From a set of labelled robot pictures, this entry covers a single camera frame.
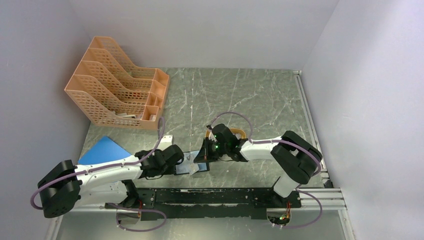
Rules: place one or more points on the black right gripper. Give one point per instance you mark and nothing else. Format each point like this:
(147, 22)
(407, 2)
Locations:
(204, 155)

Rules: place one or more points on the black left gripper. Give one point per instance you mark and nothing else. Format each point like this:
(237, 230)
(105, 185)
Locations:
(169, 170)

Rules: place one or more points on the black leather card holder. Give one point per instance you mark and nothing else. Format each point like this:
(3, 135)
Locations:
(181, 167)

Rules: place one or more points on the orange oval tray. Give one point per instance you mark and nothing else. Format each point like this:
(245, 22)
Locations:
(239, 133)

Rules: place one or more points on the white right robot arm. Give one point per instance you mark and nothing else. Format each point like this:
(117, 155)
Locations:
(299, 160)

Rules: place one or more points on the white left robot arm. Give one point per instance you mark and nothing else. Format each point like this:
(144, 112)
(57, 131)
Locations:
(67, 185)

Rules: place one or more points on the blue folder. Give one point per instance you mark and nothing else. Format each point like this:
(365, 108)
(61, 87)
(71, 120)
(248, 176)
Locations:
(104, 151)

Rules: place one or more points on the orange mesh file organizer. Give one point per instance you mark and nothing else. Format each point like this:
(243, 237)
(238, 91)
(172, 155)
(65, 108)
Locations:
(114, 92)

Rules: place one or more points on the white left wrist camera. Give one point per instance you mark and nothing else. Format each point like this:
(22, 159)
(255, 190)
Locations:
(167, 139)

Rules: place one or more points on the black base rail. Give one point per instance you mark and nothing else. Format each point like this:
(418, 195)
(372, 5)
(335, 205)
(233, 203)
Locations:
(133, 201)

